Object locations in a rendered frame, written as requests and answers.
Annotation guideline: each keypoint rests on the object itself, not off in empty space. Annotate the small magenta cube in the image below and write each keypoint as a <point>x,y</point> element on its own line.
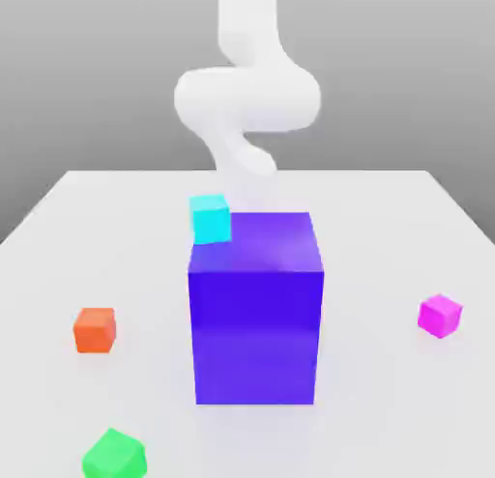
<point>439,315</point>

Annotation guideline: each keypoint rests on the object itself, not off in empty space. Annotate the large purple box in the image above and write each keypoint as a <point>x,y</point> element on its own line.
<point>255,331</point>

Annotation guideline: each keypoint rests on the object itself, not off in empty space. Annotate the small green cube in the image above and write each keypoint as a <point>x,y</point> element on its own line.
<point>114,456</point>

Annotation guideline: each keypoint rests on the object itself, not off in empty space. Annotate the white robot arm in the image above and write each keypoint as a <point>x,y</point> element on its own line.
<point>247,95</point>

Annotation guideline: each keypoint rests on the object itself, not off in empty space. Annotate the small orange cube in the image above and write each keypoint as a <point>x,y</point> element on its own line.
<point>94,331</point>

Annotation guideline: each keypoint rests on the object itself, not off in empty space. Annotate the small cyan cube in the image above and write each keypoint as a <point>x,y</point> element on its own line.
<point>210,220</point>

